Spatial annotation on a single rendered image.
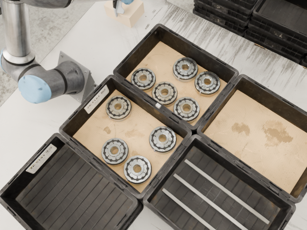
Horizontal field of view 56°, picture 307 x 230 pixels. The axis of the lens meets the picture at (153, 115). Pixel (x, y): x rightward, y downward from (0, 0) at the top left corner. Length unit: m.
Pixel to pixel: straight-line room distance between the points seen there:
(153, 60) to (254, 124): 0.49
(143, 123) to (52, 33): 1.62
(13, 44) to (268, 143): 1.01
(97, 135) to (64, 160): 0.16
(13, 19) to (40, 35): 1.52
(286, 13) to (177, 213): 1.50
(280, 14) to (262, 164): 1.20
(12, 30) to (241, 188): 0.97
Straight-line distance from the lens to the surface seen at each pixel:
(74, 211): 1.14
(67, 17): 2.66
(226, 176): 1.11
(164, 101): 1.15
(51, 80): 1.22
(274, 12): 2.11
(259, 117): 1.20
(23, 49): 1.21
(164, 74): 1.24
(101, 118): 1.19
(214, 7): 2.05
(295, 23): 2.09
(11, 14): 1.10
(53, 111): 1.42
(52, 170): 1.19
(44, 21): 2.71
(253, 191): 1.12
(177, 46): 1.27
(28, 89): 1.22
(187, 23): 1.55
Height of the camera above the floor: 1.91
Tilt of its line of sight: 68 degrees down
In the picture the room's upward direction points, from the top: 10 degrees counter-clockwise
